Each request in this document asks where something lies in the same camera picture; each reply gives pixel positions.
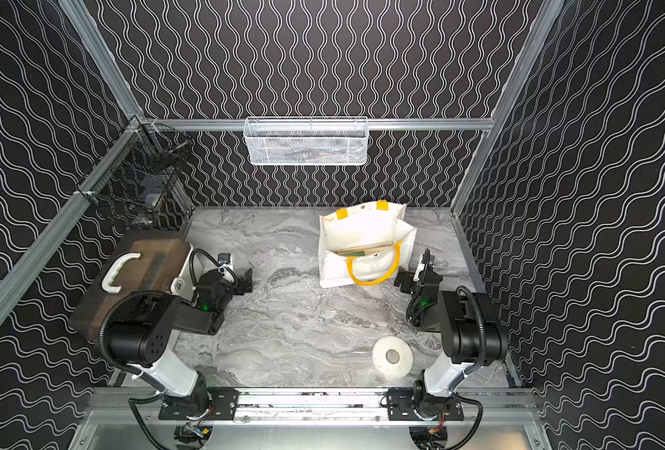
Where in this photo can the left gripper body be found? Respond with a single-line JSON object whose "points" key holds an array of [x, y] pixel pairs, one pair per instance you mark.
{"points": [[238, 279]]}

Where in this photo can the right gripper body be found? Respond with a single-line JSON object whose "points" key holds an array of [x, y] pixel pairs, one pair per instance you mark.
{"points": [[418, 276]]}

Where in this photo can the white tote bag yellow handles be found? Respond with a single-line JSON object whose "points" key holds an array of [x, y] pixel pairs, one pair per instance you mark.
{"points": [[372, 225]]}

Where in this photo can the green paper folding fan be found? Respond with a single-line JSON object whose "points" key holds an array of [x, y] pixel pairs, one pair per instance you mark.
{"points": [[360, 253]]}

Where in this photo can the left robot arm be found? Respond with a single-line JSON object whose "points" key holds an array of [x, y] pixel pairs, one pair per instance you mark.
{"points": [[134, 337]]}

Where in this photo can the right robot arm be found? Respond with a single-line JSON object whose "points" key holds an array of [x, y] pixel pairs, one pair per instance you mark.
{"points": [[471, 339]]}

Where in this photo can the white tape roll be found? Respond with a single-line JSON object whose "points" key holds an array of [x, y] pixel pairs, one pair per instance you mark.
{"points": [[392, 357]]}

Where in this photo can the brown lidded storage box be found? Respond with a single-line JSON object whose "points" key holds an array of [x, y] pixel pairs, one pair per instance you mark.
{"points": [[142, 261]]}

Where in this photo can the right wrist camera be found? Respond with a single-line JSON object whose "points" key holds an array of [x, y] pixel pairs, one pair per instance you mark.
{"points": [[427, 262]]}

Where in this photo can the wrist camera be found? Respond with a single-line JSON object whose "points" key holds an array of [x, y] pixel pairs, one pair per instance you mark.
{"points": [[427, 262], [224, 259]]}

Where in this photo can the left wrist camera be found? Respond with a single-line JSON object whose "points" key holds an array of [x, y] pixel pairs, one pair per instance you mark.
{"points": [[224, 259]]}

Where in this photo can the black wire wall basket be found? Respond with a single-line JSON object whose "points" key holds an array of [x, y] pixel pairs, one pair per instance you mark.
{"points": [[142, 188]]}

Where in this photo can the white wire wall basket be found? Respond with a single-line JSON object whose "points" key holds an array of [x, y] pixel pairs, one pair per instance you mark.
{"points": [[307, 140]]}

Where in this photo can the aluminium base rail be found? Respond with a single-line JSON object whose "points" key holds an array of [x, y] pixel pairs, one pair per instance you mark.
{"points": [[314, 418]]}

